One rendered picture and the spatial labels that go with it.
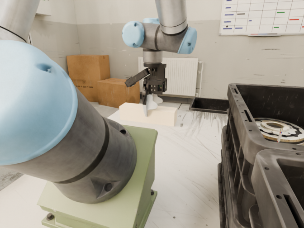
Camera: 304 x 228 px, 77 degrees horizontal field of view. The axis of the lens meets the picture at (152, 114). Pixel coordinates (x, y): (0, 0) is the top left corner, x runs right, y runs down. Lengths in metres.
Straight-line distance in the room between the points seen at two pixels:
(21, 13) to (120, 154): 0.24
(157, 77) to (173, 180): 0.40
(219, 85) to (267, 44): 0.86
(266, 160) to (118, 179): 0.21
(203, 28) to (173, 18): 2.75
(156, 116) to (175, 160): 0.26
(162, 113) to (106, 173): 0.50
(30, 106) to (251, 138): 0.20
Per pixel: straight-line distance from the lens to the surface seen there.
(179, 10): 0.52
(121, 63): 3.67
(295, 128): 0.47
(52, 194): 0.41
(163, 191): 0.47
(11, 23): 0.34
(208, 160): 0.58
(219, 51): 3.26
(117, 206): 0.35
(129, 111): 0.81
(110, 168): 0.30
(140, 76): 0.76
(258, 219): 0.22
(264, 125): 0.43
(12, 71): 0.21
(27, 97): 0.18
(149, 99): 0.75
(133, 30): 0.62
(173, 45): 0.58
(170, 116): 0.76
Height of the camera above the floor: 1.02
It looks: 21 degrees down
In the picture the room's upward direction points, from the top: straight up
